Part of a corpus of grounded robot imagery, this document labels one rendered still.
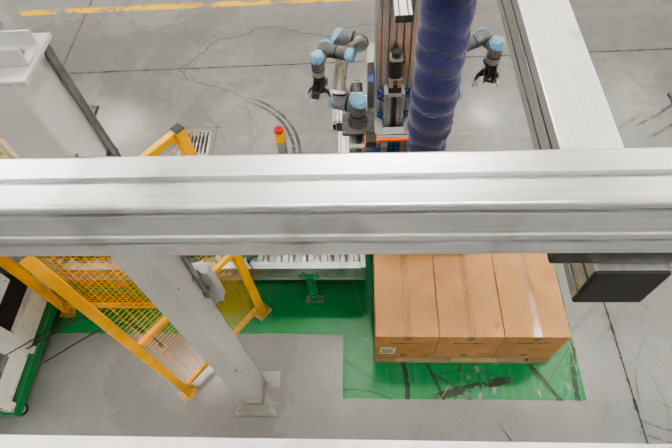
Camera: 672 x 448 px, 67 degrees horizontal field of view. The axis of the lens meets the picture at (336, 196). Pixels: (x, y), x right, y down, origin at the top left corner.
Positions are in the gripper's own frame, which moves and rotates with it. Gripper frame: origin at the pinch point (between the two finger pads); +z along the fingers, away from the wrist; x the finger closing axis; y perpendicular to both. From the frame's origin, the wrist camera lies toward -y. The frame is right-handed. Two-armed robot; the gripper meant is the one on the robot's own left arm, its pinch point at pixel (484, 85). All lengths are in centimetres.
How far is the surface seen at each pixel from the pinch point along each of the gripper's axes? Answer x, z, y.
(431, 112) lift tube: -39, -31, 48
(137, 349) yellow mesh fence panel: -197, 51, 136
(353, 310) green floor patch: -82, 152, 77
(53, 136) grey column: -146, -131, 144
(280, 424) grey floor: -133, 152, 157
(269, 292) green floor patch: -147, 152, 61
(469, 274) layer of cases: -4, 98, 75
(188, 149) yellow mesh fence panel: -150, -46, 79
